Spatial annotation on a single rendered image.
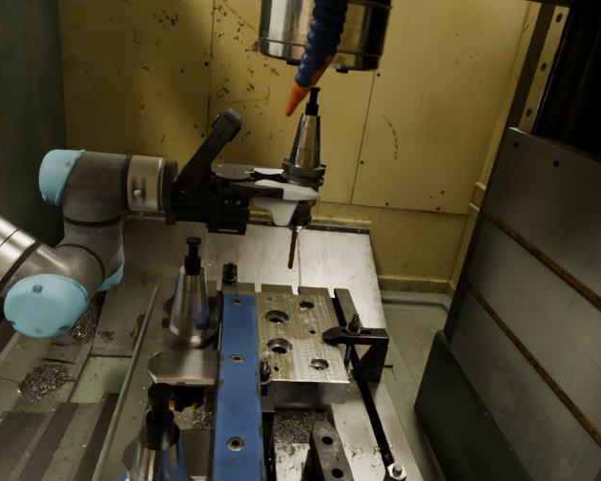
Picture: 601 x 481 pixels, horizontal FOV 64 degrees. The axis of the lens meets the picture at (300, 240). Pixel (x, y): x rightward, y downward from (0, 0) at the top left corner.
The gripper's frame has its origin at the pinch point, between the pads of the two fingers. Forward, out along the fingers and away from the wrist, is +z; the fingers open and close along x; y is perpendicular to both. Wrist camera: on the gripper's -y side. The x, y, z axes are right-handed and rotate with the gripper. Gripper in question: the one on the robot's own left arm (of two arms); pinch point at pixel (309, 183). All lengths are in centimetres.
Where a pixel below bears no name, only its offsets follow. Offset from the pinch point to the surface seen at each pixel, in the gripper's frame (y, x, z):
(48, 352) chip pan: 68, -47, -56
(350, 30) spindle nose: -20.5, 7.6, 0.9
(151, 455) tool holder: 4.6, 43.3, -14.7
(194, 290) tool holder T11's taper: 5.8, 21.5, -14.0
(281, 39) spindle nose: -18.6, 5.6, -6.5
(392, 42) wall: -19, -101, 38
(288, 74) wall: -5, -101, 5
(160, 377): 11.8, 27.7, -16.4
